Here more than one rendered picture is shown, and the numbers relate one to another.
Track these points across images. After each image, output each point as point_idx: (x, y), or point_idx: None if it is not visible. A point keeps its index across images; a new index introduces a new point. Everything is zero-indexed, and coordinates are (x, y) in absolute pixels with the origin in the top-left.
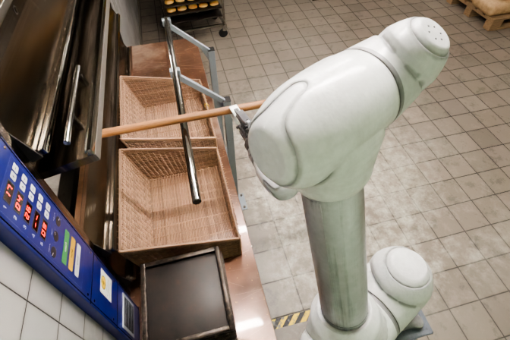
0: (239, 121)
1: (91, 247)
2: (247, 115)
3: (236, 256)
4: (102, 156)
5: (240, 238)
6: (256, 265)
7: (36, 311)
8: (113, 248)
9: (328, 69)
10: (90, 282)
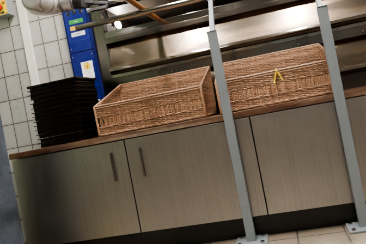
0: None
1: (105, 56)
2: None
3: (99, 136)
4: (175, 48)
5: (112, 134)
6: (81, 140)
7: (53, 23)
8: (109, 69)
9: None
10: (78, 50)
